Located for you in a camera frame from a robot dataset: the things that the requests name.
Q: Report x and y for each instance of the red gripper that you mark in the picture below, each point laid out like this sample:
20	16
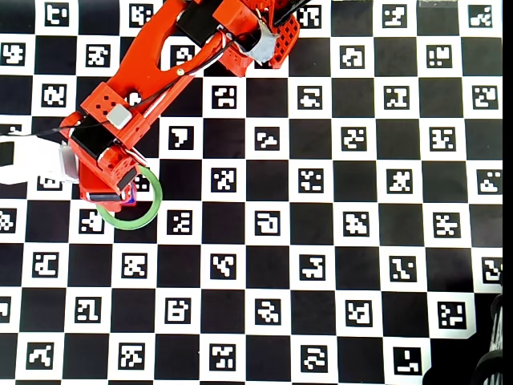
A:
105	197

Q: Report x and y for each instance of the red robot arm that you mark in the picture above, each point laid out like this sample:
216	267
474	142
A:
148	64

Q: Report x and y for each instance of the black flexible tripod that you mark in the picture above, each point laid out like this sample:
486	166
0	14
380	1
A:
497	321

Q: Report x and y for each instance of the blue cube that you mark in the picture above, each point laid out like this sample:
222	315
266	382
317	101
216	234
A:
130	194

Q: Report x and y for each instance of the black white marker mat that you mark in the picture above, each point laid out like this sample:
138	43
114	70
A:
320	224

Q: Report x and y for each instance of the small white square clip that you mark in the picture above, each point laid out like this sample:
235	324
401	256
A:
119	116

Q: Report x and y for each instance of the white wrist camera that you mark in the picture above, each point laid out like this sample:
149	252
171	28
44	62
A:
36	160

